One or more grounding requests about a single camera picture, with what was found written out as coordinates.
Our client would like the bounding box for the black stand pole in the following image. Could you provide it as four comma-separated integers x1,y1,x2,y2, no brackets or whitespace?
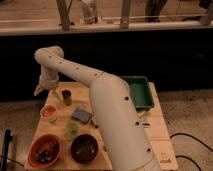
0,129,12,171

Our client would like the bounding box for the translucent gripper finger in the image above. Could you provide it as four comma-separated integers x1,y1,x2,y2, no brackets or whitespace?
33,84,44,96
52,88,62,102

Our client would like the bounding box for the orange bowl with food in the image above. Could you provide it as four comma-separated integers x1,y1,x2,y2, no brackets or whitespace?
28,134,61,169

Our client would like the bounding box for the dark metal cup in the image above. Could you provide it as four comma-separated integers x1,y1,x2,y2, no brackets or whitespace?
62,90,72,106

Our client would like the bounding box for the yellow banana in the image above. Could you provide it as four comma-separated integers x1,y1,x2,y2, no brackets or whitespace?
138,111,148,118

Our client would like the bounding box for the green plastic tray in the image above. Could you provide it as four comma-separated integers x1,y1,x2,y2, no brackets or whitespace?
122,76,154,111

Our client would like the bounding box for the blue sponge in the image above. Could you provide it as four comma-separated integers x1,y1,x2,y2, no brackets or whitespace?
72,108,92,124

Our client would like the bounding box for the dark brown bowl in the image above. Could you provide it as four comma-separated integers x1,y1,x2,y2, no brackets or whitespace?
71,134,98,164

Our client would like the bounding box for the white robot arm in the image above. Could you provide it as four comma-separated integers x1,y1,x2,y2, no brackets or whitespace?
35,46,162,171

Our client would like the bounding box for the black floor cable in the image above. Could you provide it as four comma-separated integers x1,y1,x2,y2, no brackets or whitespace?
169,132,213,171

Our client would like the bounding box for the green small cup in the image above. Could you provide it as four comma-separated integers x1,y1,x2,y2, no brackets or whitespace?
64,123,79,139

